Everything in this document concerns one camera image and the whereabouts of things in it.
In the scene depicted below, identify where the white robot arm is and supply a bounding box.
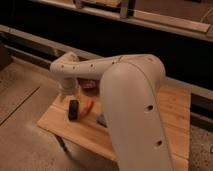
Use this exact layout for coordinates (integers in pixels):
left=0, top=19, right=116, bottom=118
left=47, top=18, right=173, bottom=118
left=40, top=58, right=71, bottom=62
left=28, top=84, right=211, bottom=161
left=50, top=52, right=175, bottom=171

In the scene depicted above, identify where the black eraser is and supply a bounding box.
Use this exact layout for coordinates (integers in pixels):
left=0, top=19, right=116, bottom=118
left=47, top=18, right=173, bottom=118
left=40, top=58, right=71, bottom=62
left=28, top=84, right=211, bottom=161
left=68, top=100, right=79, bottom=120

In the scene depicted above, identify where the red chili pepper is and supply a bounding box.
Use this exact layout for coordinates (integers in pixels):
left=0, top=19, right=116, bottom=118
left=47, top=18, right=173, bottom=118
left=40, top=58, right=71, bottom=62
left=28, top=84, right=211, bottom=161
left=80, top=100, right=94, bottom=117

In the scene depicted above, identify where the wooden shelf rail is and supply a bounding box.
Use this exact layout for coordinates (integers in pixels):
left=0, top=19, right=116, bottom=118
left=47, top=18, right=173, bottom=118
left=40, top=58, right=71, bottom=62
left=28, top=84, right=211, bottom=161
left=31, top=0, right=213, bottom=42

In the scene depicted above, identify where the wooden table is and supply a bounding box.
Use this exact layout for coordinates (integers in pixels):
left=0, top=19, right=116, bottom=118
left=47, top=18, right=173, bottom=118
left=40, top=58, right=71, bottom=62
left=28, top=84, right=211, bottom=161
left=38, top=85, right=191, bottom=171

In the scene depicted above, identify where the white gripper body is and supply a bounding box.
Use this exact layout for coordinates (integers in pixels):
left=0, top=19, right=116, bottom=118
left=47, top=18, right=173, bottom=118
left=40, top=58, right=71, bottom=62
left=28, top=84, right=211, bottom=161
left=59, top=78, right=78, bottom=101

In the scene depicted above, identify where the blue sponge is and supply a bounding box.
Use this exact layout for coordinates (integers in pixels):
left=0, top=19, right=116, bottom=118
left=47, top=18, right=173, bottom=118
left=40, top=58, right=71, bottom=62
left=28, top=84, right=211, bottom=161
left=97, top=114, right=107, bottom=127

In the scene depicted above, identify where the dark purple bowl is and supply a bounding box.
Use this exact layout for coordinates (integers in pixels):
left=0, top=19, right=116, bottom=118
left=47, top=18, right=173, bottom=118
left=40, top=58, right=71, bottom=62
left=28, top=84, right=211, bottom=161
left=78, top=79, right=99, bottom=89

